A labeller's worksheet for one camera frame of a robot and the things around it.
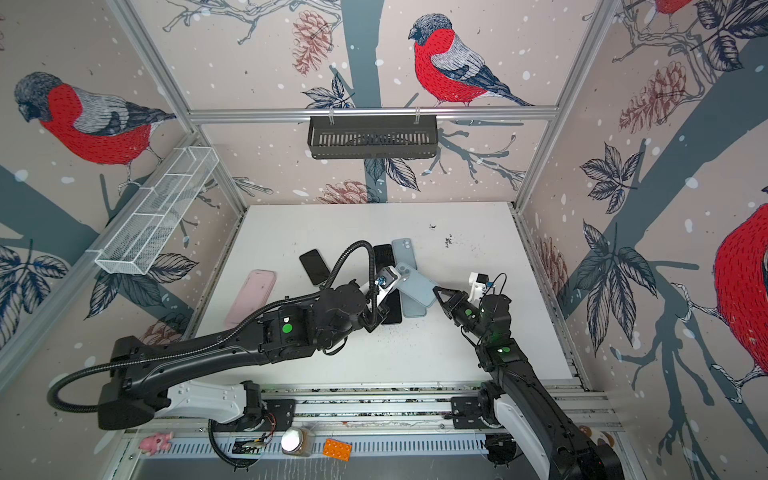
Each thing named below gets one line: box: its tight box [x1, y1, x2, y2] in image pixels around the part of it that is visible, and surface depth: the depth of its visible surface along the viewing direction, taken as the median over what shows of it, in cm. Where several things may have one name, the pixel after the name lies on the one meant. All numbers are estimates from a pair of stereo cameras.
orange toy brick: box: [322, 438, 353, 462], surface depth 70 cm
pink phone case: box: [224, 269, 277, 328], surface depth 97 cm
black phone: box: [299, 249, 330, 285], surface depth 106 cm
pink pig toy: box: [138, 432, 174, 456], surface depth 70 cm
